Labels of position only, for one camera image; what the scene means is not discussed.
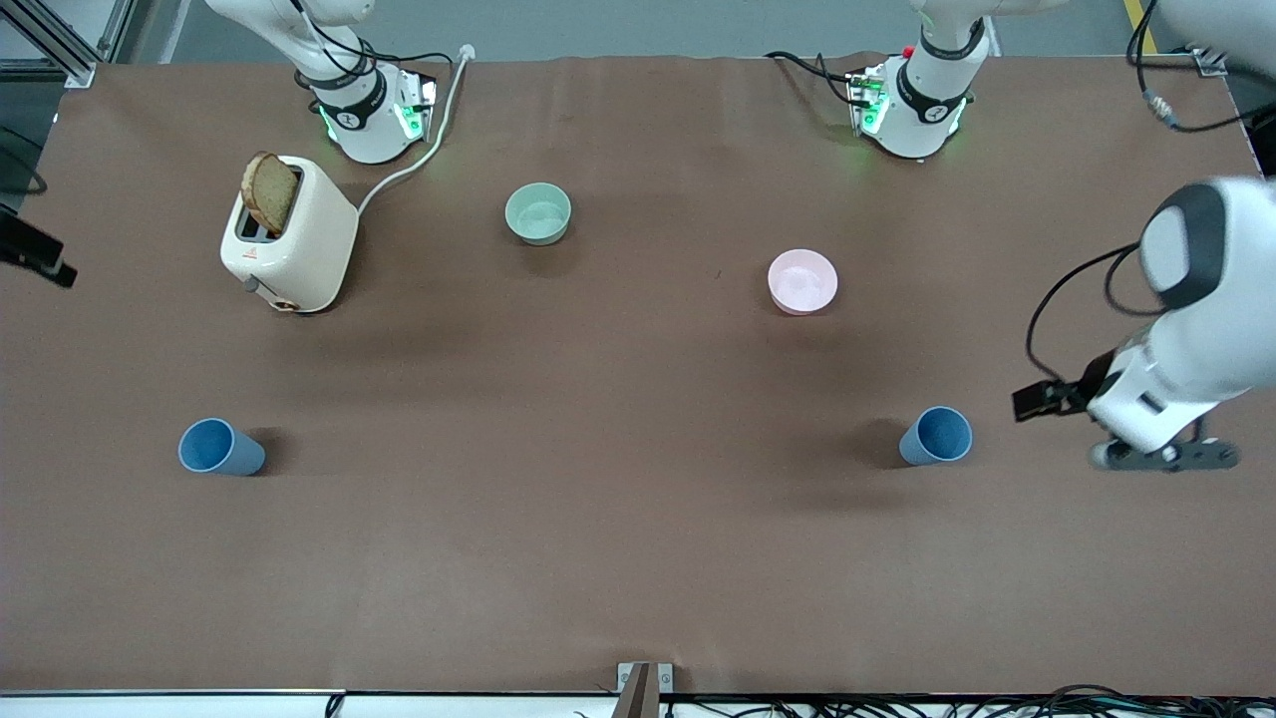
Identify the metal bracket with brown post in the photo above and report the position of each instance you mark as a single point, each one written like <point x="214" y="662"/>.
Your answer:
<point x="643" y="688"/>

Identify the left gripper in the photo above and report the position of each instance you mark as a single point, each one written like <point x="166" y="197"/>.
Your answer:
<point x="1095" y="380"/>

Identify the cream white toaster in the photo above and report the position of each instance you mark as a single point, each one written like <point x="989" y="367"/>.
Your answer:
<point x="294" y="244"/>

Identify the brown bread slice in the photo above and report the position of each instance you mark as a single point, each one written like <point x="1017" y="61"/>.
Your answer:
<point x="269" y="192"/>

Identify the blue plastic cup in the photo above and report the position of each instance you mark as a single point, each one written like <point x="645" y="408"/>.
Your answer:
<point x="937" y="436"/>
<point x="219" y="448"/>

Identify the black angular device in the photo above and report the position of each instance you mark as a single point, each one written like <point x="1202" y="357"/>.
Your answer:
<point x="35" y="251"/>

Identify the brown table mat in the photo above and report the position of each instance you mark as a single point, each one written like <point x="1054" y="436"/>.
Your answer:
<point x="618" y="479"/>

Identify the aluminium frame profile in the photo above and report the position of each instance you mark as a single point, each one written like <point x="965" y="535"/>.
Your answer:
<point x="55" y="45"/>

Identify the mint green bowl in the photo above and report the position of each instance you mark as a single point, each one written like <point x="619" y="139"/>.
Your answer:
<point x="538" y="213"/>

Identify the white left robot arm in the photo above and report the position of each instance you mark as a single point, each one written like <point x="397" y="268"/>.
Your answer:
<point x="1218" y="329"/>

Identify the pale pink bowl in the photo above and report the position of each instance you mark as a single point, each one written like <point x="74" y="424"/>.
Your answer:
<point x="802" y="282"/>

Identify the aluminium corner bracket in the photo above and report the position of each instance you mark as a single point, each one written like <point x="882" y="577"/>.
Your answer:
<point x="1211" y="62"/>

